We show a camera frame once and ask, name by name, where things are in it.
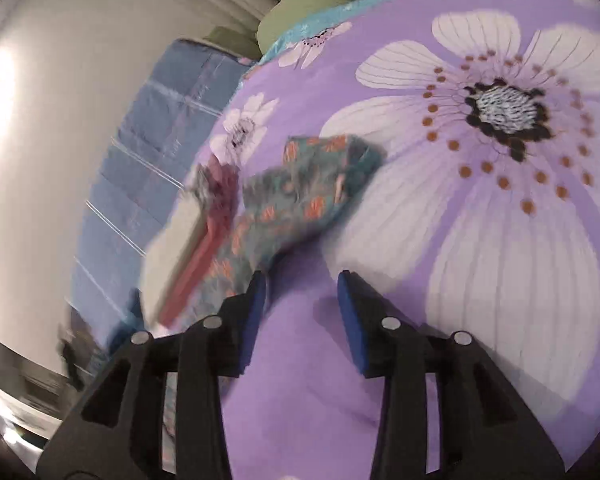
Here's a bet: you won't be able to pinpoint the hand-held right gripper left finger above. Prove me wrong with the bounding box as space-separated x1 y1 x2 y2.
35 270 268 480

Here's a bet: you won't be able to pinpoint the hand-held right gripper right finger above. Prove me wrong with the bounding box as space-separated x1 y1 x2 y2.
336 270 566 480

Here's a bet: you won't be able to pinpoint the teal floral shorts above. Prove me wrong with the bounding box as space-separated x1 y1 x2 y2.
200 134 386 311

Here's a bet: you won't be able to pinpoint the pink folded garment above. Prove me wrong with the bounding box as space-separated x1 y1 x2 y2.
159 160 241 327

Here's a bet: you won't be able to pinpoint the beige folded garment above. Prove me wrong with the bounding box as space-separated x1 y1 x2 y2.
140 199 208 322

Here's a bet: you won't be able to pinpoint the purple floral bedsheet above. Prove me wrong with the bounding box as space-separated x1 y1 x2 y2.
162 0 600 480

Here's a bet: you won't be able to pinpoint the small green cushion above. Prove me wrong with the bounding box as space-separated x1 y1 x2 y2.
202 25 261 59

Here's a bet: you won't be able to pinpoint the large green cushion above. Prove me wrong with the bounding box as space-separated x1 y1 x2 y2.
257 0 366 54

